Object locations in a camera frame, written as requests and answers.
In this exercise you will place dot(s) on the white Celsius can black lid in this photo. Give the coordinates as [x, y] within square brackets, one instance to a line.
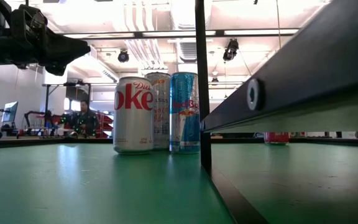
[162, 124]

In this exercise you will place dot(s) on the person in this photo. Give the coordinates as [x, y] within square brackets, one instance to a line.
[85, 123]

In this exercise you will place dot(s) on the red tool chest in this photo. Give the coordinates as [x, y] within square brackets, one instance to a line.
[104, 124]

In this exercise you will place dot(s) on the silver Diet Coke can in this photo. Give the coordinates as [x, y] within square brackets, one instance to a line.
[132, 124]

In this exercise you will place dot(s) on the green table mat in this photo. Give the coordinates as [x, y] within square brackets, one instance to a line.
[73, 186]

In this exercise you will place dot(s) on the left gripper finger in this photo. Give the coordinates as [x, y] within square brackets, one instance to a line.
[64, 49]

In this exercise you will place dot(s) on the black background robot arm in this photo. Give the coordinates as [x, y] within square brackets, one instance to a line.
[30, 113]

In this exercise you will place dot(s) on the light wooden board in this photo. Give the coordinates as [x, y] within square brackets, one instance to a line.
[322, 62]

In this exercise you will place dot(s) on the blue silver Red Bull can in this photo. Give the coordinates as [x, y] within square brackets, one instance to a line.
[183, 130]

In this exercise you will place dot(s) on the black hanging spotlight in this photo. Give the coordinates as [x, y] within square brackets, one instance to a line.
[230, 49]

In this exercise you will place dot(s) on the black background rig stand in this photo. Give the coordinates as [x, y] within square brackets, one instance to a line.
[47, 99]

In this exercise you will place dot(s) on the black hanging camera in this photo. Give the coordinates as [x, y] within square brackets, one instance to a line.
[123, 56]

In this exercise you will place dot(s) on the computer monitor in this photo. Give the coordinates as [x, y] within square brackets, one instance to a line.
[10, 112]

